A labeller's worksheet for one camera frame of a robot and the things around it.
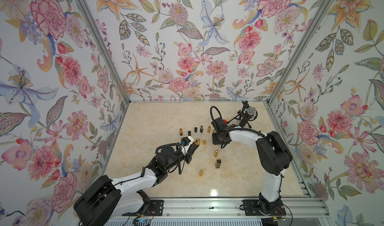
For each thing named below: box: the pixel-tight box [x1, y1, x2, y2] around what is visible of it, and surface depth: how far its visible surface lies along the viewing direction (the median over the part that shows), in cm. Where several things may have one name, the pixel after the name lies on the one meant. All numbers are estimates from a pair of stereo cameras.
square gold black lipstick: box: [215, 159, 222, 169], surface depth 85 cm
